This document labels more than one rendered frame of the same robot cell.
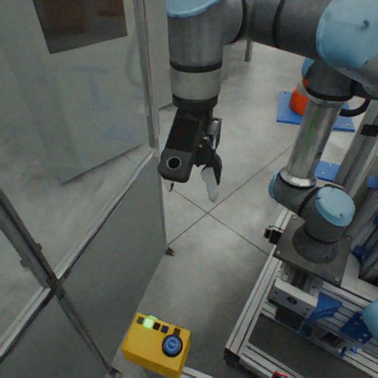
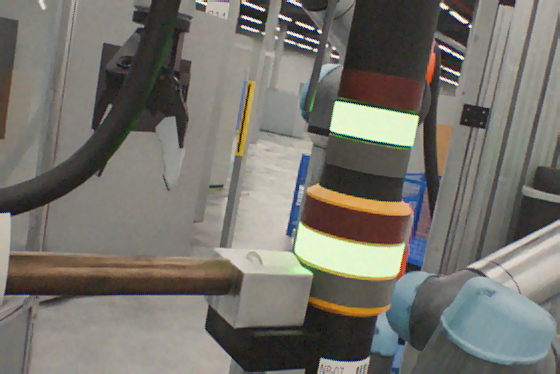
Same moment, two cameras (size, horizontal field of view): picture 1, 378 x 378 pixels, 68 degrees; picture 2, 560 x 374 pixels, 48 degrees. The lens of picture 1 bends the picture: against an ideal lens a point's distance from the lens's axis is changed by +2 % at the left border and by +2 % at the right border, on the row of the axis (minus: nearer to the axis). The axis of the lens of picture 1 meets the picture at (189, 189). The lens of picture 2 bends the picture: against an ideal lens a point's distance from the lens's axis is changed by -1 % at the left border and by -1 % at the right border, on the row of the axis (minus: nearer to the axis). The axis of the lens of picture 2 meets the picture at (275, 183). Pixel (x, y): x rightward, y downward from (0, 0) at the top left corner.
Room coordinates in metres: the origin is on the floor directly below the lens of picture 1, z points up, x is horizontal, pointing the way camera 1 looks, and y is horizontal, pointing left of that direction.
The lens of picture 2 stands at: (-0.41, 0.02, 1.61)
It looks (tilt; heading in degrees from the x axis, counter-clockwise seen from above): 8 degrees down; 346
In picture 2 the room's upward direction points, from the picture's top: 10 degrees clockwise
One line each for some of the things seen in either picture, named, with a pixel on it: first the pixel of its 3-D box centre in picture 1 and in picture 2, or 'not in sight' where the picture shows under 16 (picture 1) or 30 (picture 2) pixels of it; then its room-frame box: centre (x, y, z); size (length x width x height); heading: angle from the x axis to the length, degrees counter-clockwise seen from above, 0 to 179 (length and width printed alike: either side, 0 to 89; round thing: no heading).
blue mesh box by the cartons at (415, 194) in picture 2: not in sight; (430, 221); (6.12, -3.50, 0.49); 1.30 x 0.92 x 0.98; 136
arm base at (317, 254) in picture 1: (318, 236); not in sight; (0.60, -0.44, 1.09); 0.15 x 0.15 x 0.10
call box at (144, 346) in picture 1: (157, 346); not in sight; (0.27, 0.09, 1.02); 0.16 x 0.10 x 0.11; 71
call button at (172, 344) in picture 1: (172, 345); not in sight; (0.26, 0.04, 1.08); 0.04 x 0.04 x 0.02
